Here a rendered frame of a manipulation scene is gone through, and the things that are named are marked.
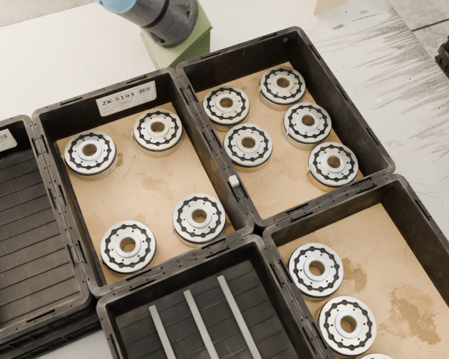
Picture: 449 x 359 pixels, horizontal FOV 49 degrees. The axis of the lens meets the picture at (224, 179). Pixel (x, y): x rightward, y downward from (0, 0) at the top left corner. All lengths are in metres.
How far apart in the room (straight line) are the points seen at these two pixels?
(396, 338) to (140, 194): 0.55
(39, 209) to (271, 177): 0.47
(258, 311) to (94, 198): 0.39
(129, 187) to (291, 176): 0.34
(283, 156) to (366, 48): 0.52
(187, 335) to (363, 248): 0.38
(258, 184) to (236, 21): 0.59
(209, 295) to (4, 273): 0.38
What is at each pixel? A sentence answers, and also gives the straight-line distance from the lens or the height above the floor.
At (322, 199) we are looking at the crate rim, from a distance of 0.91.
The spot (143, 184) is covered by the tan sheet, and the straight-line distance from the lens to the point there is 1.01.
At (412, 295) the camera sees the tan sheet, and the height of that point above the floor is 0.83.
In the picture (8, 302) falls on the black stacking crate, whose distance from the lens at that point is 0.99.
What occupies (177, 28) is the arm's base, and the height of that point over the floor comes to 0.85.
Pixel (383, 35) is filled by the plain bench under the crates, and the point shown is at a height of 0.70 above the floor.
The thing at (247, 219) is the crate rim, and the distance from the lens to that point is 0.87.
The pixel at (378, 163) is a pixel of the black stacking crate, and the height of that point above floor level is 0.90.
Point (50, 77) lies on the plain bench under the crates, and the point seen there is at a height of 0.70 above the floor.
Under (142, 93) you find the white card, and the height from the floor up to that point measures 0.89.
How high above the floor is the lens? 1.73
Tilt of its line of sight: 63 degrees down
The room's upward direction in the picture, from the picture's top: 5 degrees clockwise
